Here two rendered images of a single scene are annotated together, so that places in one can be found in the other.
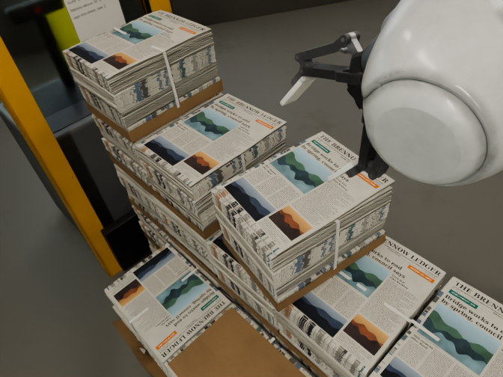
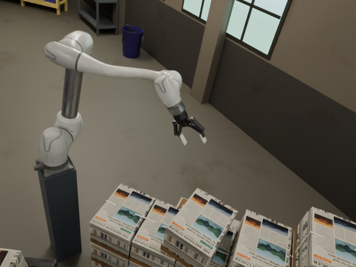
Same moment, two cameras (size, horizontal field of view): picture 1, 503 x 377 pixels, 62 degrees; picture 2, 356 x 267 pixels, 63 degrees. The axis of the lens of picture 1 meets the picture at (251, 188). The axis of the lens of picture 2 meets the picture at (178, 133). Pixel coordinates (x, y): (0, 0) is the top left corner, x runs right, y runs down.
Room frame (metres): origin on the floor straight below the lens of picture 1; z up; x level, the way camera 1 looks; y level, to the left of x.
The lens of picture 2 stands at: (1.45, -0.97, 2.43)
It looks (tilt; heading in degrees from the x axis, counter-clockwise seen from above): 37 degrees down; 142
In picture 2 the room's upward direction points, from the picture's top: 12 degrees clockwise
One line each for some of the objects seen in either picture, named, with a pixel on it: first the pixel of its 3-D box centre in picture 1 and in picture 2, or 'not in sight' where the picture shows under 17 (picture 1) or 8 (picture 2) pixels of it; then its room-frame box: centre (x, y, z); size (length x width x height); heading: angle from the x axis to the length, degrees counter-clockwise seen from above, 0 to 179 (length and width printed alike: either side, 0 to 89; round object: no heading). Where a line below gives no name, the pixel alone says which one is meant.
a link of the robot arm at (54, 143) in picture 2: not in sight; (54, 144); (-0.03, -0.76, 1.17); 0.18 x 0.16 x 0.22; 141
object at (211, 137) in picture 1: (210, 134); (264, 243); (1.04, 0.10, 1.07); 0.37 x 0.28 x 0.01; 128
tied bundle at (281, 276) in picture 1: (300, 218); (199, 229); (0.76, -0.12, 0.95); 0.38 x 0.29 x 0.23; 117
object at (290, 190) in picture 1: (302, 184); (203, 219); (0.77, -0.13, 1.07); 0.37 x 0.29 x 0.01; 117
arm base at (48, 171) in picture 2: not in sight; (52, 162); (-0.02, -0.79, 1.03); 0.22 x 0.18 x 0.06; 94
